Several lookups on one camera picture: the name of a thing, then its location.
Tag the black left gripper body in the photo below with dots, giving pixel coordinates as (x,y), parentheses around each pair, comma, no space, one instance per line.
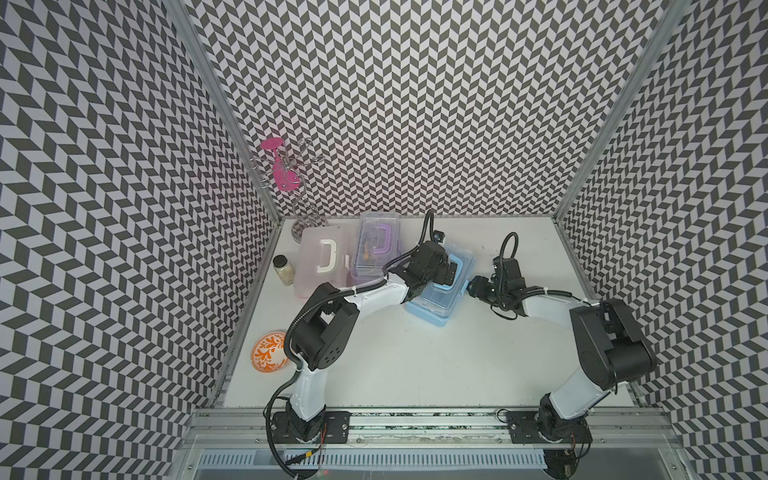
(441,275)

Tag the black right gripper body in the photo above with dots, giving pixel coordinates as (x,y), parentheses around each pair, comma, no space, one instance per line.
(500,289)

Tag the blue toolbox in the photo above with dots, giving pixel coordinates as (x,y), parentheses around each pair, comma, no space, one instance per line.
(437,302)

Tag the purple toolbox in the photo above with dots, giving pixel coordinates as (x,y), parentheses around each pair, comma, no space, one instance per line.
(377,244)

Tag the pink toolbox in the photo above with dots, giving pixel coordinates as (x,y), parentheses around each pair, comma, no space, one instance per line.
(324,257)

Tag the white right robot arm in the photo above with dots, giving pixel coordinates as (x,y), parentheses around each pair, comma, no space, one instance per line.
(610,344)

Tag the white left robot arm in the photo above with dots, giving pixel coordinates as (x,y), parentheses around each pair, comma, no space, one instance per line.
(319,333)

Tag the glass jar black lid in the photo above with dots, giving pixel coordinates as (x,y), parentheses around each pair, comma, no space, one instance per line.
(284,269)

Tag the pink glass on rack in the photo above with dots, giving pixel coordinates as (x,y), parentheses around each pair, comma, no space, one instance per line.
(286,179)

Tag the orange patterned plate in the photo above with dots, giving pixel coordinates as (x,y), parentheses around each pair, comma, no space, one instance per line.
(267,354)

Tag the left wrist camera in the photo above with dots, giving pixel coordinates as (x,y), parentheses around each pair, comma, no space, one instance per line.
(437,236)

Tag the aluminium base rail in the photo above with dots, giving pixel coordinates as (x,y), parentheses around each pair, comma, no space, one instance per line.
(434,443)

